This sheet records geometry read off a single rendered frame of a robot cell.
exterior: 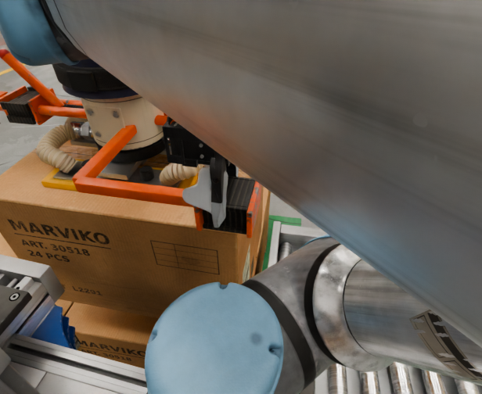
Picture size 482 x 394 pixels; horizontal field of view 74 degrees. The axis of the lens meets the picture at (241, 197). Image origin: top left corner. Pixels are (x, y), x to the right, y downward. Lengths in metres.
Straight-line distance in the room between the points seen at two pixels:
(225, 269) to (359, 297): 0.48
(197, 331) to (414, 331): 0.16
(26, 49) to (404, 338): 0.28
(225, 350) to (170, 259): 0.49
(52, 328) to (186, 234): 0.33
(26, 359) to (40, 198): 0.32
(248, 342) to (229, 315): 0.03
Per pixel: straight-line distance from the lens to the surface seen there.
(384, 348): 0.28
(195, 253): 0.71
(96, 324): 1.21
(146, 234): 0.71
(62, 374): 0.69
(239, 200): 0.46
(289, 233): 1.31
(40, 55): 0.21
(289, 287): 0.33
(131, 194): 0.54
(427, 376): 1.18
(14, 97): 0.96
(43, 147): 0.85
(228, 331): 0.29
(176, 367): 0.29
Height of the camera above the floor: 1.52
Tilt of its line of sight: 39 degrees down
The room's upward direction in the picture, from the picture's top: straight up
